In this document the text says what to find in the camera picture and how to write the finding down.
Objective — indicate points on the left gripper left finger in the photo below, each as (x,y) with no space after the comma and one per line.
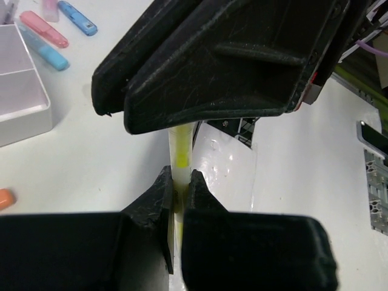
(132,249)

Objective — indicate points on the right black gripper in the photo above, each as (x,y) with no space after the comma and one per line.
(360,21)

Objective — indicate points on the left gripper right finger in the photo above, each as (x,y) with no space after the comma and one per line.
(223,250)

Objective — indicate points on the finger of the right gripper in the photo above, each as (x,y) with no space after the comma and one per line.
(233,59)
(153,27)

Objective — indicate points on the yellow white pen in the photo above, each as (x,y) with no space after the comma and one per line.
(180,146)

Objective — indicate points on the blue usb-like highlighter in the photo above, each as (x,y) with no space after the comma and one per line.
(77,18)

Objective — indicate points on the purple highlighter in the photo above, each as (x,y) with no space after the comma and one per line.
(50,10)

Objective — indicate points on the light blue highlighter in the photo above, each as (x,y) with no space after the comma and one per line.
(44,50)

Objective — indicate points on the pink highlighter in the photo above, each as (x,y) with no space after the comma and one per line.
(44,29)

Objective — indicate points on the orange highlighter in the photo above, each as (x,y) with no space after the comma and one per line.
(7,199)

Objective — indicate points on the white compartment organizer box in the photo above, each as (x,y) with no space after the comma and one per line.
(25,107)

